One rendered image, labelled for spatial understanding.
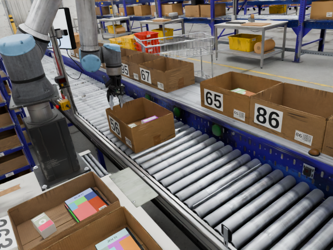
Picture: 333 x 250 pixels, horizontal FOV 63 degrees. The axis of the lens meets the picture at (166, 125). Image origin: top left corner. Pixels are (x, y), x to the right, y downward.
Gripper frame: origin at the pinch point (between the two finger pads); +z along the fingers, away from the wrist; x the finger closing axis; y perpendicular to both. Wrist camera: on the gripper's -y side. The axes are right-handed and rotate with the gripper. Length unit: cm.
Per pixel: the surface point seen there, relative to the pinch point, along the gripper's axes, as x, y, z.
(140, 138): 4.5, 19.9, 14.7
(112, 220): -34, 64, 22
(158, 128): 16.8, 20.3, 11.6
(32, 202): -58, 33, 22
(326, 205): 38, 110, 20
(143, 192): -13, 52, 25
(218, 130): 44, 43, 12
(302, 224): 22, 109, 22
